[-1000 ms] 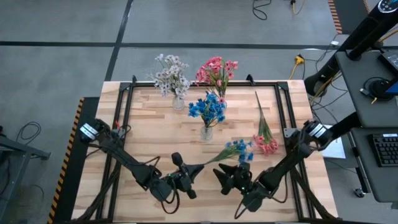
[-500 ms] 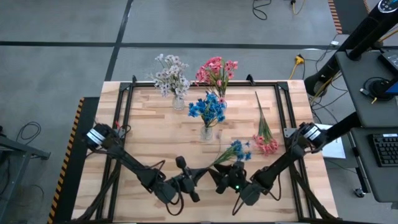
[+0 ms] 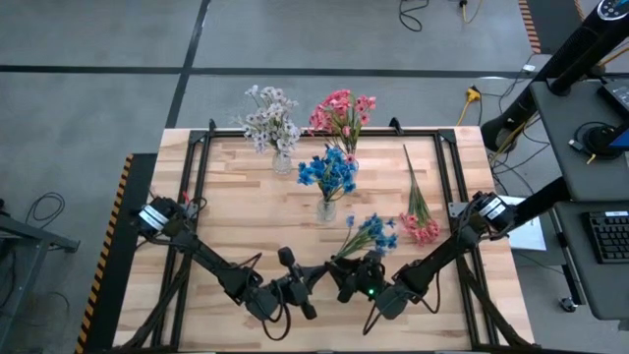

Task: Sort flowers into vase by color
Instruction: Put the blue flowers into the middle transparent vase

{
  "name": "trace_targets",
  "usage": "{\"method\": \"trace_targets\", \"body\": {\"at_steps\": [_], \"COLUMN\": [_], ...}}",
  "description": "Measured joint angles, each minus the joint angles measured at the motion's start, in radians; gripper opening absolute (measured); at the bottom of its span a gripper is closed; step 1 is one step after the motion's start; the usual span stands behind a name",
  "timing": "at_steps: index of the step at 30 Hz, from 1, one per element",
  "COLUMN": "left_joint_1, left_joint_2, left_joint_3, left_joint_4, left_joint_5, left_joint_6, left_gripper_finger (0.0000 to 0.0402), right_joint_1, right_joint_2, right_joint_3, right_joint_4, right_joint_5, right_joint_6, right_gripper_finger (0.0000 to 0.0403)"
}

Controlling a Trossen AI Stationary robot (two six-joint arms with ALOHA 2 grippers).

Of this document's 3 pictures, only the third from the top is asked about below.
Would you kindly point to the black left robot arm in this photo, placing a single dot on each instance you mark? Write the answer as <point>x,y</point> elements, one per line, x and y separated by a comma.
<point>211,268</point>

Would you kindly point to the black hazard-striped floor mat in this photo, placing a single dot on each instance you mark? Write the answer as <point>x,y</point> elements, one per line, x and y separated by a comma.
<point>550,19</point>

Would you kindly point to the conical clear glass vase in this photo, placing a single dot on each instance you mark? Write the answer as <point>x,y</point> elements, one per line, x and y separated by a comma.
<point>282,164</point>

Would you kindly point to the black tower fan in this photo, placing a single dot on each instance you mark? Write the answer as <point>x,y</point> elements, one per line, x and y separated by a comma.
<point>575,49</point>

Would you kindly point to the black caster wheel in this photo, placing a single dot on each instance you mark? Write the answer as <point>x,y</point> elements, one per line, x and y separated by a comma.
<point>568,305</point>

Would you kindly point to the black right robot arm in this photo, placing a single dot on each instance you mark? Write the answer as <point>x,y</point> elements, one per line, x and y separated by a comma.
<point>442,255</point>

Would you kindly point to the diamond-cut clear glass vase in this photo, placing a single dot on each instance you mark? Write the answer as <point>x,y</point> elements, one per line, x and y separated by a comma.
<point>356,164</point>

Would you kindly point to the ribbed clear glass vase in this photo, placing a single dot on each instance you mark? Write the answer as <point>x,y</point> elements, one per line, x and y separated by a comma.
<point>325,211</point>

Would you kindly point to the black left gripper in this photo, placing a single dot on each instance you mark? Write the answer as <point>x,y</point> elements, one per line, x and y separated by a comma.
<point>292,290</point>

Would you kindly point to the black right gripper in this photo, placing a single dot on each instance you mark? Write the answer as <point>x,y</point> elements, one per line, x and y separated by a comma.
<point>366,277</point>

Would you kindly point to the black keyboard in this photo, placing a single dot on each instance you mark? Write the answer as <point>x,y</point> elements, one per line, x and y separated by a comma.
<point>609,238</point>

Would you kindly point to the white paper sheet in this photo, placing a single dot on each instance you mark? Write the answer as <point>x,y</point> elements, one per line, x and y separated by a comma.
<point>531,238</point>

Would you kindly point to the black platform with hazard stripes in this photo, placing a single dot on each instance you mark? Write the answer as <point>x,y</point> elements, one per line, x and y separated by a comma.
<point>113,275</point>

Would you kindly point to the pink artificial flower bunch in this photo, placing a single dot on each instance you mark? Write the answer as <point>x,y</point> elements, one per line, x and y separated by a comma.
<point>364,104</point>
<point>420,231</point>
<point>339,98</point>
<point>319,120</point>

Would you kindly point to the grey metal bracket plate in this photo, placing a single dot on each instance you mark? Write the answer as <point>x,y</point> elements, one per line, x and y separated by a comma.
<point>454,209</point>

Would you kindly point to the dark grey desk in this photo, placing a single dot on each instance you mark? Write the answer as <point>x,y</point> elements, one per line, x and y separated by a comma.
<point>565,147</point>

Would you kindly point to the small white power adapter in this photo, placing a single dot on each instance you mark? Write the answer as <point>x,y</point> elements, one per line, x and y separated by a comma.
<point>529,68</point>

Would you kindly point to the black flat desk device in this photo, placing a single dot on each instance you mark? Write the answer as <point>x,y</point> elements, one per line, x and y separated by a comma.
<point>616,96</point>

